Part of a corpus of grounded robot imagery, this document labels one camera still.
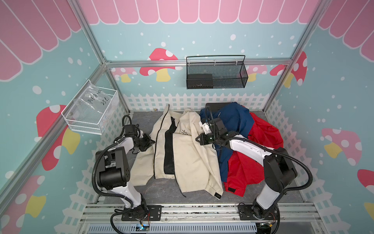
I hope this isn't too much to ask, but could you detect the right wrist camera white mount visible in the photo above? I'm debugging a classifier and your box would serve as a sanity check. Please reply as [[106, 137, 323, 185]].
[[199, 121, 212, 135]]

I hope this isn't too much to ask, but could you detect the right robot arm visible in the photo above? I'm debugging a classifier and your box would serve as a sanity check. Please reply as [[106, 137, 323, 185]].
[[195, 118, 298, 220]]

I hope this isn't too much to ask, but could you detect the right black corrugated cable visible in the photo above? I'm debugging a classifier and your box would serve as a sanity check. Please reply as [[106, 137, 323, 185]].
[[204, 105, 314, 234]]

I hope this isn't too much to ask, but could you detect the black wire mesh basket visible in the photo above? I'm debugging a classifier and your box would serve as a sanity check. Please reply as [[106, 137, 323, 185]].
[[186, 55, 248, 89]]

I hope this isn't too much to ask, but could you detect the cream beige jacket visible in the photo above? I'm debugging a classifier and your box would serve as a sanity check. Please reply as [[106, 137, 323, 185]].
[[130, 105, 224, 199]]

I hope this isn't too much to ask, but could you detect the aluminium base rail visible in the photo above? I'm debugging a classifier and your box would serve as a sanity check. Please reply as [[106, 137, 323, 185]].
[[76, 203, 327, 234]]

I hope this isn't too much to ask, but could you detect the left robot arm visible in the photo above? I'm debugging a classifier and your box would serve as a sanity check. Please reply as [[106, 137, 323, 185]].
[[92, 124, 155, 221]]

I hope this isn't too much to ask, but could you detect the black box in basket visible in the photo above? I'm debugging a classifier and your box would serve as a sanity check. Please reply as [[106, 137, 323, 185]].
[[186, 74, 213, 89]]

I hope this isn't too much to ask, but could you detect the navy blue jacket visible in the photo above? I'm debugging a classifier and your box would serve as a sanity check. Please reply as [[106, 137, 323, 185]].
[[209, 102, 254, 182]]

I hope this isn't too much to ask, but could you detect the red jacket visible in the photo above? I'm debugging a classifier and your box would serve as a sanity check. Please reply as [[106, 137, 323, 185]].
[[223, 112, 284, 198]]

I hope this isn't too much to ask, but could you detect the black flat case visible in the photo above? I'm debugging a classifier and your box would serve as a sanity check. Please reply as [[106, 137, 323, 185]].
[[206, 102, 230, 112]]

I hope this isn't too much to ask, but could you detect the clear wire basket with bags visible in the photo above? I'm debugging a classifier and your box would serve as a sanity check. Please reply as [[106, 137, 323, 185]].
[[61, 80, 119, 135]]

